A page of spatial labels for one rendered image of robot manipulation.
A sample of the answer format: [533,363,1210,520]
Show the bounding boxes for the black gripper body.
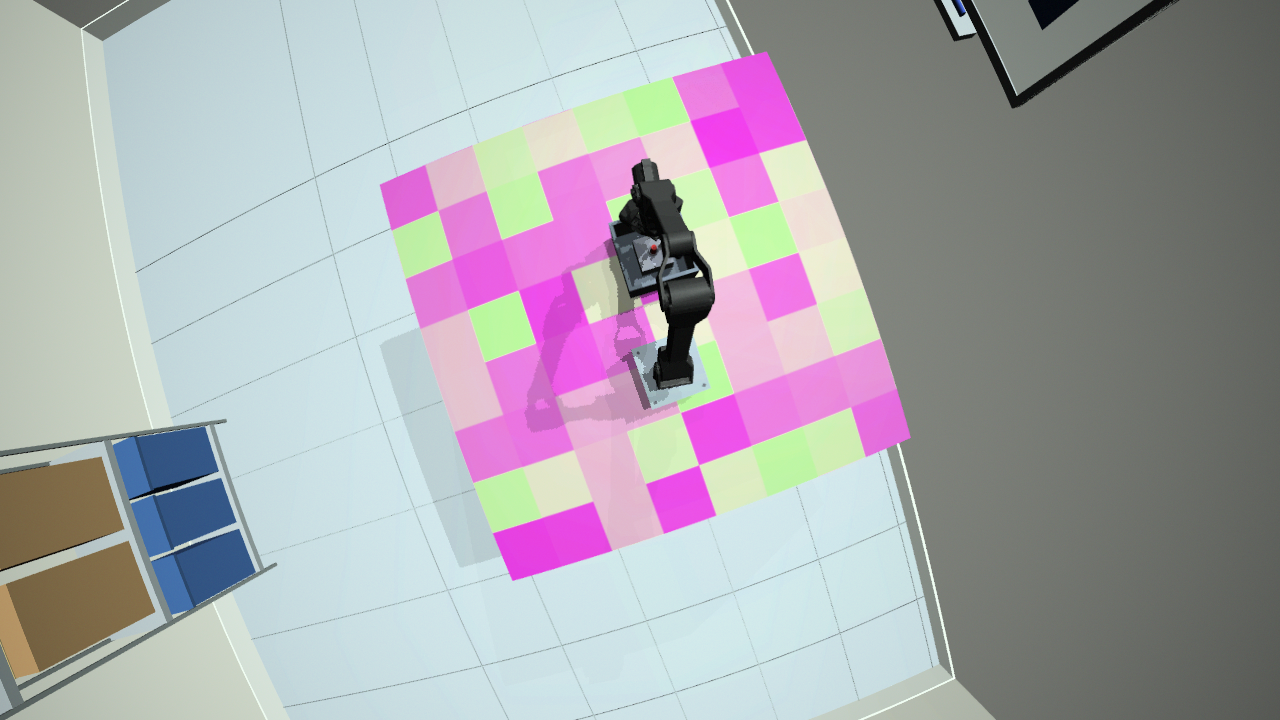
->
[620,199,660,241]

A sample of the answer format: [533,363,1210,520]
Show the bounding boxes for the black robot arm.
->
[630,158,716,389]

